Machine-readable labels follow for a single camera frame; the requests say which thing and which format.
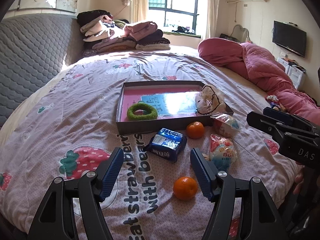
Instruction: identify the pile of folded clothes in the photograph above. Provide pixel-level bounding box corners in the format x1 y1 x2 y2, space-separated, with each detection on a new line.
77 10 170 56

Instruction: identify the dark cardboard box tray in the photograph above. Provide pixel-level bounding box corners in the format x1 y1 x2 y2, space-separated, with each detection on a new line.
116 80 234 135

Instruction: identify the pink quilted blanket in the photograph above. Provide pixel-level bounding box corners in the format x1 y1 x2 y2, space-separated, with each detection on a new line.
198 38 320 125

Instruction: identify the small colourful doll toy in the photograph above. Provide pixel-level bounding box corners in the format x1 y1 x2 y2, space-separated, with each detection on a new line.
265 95 283 111

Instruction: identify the black flat television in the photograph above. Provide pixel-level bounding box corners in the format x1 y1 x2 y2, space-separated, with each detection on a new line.
272 21 307 57

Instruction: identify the blue snack packet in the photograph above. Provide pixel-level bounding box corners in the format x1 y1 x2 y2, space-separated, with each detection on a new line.
143 128 187 163

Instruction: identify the orange mandarin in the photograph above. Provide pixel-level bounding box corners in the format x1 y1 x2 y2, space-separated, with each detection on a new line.
186 121 205 139
173 177 198 201

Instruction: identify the person's right hand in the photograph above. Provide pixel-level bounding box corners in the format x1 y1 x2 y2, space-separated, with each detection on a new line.
293 163 305 194

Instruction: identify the green fuzzy ring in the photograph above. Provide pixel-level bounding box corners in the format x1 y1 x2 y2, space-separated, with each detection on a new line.
126 102 158 121

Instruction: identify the pink children's book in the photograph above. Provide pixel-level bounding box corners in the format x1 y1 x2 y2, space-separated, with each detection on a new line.
119 85 201 122

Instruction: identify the cream curtain right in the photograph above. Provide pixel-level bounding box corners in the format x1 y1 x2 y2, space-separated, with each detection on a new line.
206 0 220 38

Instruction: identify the window with dark frame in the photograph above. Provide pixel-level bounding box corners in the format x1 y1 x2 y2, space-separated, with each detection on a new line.
147 0 199 35

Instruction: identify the blue egg toy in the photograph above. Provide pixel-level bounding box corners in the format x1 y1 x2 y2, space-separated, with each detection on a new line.
209 134 237 172

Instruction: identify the grey quilted headboard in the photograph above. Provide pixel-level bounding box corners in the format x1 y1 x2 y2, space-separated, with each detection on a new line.
1 14 84 125

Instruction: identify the red white egg toy wrapper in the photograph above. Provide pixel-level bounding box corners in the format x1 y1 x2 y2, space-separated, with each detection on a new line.
210 113 240 138

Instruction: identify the white plush pouch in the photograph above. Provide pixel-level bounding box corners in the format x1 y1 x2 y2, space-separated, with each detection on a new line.
195 85 226 115

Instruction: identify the white drawer cabinet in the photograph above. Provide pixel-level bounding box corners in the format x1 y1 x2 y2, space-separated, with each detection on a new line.
277 57 306 90

